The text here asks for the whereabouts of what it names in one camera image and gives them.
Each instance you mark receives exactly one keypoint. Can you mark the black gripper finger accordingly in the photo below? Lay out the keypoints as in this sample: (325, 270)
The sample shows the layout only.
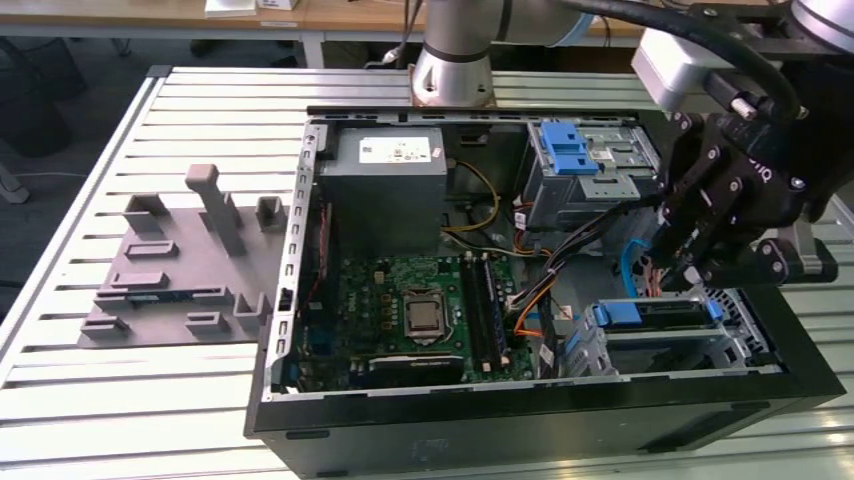
(768, 265)
(701, 200)

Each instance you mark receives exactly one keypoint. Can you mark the hard disk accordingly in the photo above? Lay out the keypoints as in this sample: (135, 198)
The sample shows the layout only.
(617, 315)

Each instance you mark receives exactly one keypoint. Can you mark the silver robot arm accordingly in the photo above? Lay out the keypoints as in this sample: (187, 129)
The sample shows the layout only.
(454, 50)

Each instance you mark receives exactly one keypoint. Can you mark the metal disk bay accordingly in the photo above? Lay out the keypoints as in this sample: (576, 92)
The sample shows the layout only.
(668, 340)

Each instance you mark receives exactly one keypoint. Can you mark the grey metal drive cage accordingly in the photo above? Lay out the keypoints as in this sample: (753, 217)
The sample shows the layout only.
(601, 190)

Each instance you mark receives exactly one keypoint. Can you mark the blue plastic drive latch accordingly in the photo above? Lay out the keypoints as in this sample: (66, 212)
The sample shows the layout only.
(564, 150)

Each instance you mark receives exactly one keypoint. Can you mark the black RAM slot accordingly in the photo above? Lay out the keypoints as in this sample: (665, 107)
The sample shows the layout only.
(494, 310)
(473, 310)

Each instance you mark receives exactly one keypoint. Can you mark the green motherboard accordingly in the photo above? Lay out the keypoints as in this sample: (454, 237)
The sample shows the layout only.
(401, 270)

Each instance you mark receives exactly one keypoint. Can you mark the silver CPU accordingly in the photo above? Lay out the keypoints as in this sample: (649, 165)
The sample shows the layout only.
(422, 316)

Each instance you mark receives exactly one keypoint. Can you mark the grey power supply unit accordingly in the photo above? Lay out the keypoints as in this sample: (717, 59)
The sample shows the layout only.
(374, 210)

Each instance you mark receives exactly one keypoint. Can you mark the CPU socket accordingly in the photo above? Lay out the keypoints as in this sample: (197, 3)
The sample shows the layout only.
(428, 338)

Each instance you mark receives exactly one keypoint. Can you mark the black graphics card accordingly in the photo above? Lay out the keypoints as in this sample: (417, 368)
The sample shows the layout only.
(414, 367)

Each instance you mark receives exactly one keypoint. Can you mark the black PC case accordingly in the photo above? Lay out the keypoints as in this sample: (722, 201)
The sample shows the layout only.
(468, 430)

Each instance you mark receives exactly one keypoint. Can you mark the black card retention latch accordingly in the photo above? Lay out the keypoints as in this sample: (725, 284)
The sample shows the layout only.
(286, 299)

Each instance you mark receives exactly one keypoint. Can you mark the white box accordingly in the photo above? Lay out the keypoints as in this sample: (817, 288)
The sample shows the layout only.
(277, 4)
(230, 7)

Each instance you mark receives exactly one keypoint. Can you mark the grey parts rack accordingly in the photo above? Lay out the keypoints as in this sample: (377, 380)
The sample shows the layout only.
(181, 320)

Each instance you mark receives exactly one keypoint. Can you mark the wooden desk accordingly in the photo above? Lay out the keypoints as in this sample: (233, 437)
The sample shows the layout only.
(134, 15)

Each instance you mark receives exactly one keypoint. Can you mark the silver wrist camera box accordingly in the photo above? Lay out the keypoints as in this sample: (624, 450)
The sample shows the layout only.
(668, 70)

